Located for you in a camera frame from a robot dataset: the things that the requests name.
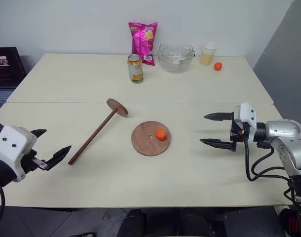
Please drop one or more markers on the wooden stick with disc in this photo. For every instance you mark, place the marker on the wooden stick with disc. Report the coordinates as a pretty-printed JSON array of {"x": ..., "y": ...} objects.
[{"x": 96, "y": 133}]

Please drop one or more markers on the clear glass bowl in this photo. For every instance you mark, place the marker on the clear glass bowl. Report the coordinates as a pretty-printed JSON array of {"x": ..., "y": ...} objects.
[{"x": 176, "y": 59}]

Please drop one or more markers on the yellow green drink can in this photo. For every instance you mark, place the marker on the yellow green drink can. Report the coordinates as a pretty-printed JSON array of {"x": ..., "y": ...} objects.
[{"x": 135, "y": 70}]

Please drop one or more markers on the red and black object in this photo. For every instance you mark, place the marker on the red and black object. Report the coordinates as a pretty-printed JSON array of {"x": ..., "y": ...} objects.
[{"x": 292, "y": 222}]

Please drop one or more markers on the black crate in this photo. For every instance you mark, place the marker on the black crate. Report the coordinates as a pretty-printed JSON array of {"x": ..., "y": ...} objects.
[{"x": 7, "y": 66}]

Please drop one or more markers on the pink chips bag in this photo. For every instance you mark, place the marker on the pink chips bag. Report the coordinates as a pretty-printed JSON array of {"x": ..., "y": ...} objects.
[{"x": 142, "y": 42}]

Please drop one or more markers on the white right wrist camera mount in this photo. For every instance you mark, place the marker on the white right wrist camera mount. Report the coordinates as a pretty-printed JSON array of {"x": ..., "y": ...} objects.
[{"x": 246, "y": 114}]

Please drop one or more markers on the dark rounded shape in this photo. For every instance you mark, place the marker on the dark rounded shape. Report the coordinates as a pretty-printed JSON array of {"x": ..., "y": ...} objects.
[
  {"x": 196, "y": 222},
  {"x": 134, "y": 223}
]

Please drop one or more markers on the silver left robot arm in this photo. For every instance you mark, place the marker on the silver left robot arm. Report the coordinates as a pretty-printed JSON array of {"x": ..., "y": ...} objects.
[{"x": 2, "y": 174}]

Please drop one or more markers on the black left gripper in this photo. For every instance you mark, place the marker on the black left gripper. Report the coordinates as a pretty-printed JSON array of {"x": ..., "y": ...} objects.
[{"x": 26, "y": 160}]

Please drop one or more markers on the plastic cup with drink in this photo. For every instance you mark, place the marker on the plastic cup with drink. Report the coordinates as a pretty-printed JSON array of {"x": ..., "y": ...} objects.
[{"x": 207, "y": 55}]

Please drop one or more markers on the small orange ball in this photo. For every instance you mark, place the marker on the small orange ball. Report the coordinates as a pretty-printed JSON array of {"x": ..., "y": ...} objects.
[{"x": 218, "y": 66}]

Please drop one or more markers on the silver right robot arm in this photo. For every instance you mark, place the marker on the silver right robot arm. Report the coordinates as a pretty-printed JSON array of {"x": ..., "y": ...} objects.
[{"x": 285, "y": 140}]

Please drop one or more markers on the round wooden base disc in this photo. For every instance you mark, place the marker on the round wooden base disc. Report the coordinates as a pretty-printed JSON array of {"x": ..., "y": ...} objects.
[{"x": 145, "y": 145}]

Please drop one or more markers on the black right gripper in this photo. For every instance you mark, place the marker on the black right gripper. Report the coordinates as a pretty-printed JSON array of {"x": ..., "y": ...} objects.
[{"x": 238, "y": 134}]

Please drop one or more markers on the small orange cylinder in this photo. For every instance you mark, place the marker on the small orange cylinder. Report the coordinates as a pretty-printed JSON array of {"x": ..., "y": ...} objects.
[{"x": 161, "y": 134}]

